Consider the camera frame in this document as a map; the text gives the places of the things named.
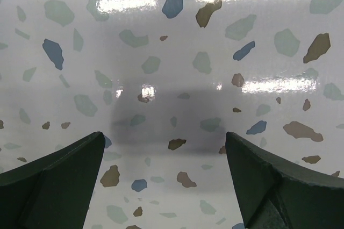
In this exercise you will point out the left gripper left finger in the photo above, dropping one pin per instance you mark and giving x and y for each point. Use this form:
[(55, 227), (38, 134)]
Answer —
[(53, 191)]

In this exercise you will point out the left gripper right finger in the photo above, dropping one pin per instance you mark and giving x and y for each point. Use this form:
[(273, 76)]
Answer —
[(273, 192)]

